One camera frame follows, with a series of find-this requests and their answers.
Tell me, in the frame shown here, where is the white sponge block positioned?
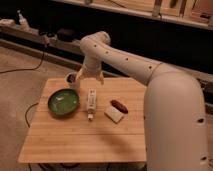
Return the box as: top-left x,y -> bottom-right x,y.
105,106 -> 124,123

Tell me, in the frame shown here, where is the black floor cable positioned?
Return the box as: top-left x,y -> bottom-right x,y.
0,49 -> 46,75

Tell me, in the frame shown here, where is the wooden table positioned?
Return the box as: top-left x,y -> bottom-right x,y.
18,78 -> 146,163

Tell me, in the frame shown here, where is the white spray bottle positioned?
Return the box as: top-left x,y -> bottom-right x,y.
17,10 -> 30,31

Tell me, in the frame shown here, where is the green ceramic bowl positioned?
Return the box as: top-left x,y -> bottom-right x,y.
47,88 -> 80,117

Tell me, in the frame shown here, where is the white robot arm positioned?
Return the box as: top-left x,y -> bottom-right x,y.
77,31 -> 209,171

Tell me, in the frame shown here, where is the brown oblong snack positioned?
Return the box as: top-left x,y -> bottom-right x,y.
110,100 -> 128,114

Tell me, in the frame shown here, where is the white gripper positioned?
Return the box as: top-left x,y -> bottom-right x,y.
75,57 -> 104,85

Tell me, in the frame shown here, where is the black device on ledge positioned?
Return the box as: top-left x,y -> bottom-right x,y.
57,28 -> 75,42

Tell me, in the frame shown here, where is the white tube bottle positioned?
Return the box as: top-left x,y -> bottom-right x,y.
86,89 -> 97,121

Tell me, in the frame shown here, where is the black cable under table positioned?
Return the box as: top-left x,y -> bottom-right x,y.
24,101 -> 40,128

